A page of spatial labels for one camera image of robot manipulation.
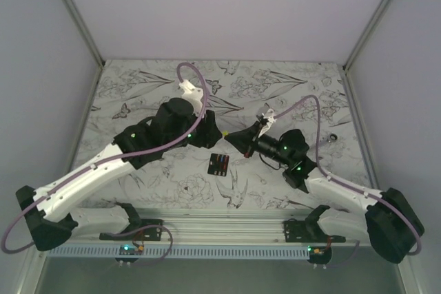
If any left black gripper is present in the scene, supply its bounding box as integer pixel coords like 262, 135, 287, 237
165, 108, 223, 151

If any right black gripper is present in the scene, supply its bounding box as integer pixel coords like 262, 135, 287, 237
224, 120, 291, 167

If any black fuse box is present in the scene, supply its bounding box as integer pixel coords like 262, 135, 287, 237
207, 154, 229, 177

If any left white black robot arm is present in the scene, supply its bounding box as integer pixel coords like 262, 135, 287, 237
16, 98, 222, 251

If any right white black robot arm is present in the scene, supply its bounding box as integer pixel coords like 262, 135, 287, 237
225, 122, 424, 264

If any floral patterned mat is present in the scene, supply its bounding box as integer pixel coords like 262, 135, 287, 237
75, 60, 370, 209

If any silver ratchet wrench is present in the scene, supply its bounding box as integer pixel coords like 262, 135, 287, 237
318, 133, 338, 146

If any right controller board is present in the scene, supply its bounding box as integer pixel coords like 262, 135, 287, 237
307, 246, 332, 269

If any controller board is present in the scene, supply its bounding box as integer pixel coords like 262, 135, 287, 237
115, 244, 143, 267
307, 246, 332, 269

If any left controller board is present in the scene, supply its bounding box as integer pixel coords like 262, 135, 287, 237
115, 244, 143, 267

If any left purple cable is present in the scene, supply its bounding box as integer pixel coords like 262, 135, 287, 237
1, 62, 209, 267

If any purple cable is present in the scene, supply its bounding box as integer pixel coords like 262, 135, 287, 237
1, 62, 209, 267
271, 95, 424, 269

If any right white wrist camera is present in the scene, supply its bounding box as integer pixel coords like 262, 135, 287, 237
257, 108, 276, 138

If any aluminium rail base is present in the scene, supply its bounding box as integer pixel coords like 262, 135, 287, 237
32, 208, 411, 247

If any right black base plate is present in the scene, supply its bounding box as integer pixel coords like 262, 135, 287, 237
283, 219, 346, 243

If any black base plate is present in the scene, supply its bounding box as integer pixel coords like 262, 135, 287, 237
283, 219, 346, 243
99, 219, 163, 243

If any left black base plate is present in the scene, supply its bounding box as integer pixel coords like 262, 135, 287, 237
99, 219, 163, 243

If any white slotted cable duct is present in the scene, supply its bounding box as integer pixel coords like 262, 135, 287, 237
48, 244, 309, 260

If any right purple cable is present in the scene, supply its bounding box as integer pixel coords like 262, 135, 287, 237
271, 95, 424, 269

